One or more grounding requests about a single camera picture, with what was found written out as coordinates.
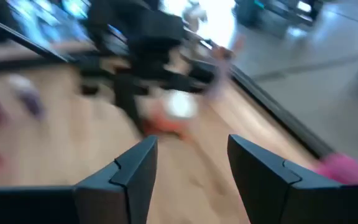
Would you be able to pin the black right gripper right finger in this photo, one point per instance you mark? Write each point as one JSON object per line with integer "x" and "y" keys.
{"x": 306, "y": 205}

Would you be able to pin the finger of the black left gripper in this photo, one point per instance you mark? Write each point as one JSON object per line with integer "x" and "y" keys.
{"x": 179, "y": 83}
{"x": 126, "y": 96}

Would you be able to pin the purple paint bottle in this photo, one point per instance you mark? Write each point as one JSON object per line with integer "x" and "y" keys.
{"x": 30, "y": 99}

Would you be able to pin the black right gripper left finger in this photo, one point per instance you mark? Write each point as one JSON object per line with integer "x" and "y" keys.
{"x": 73, "y": 205}

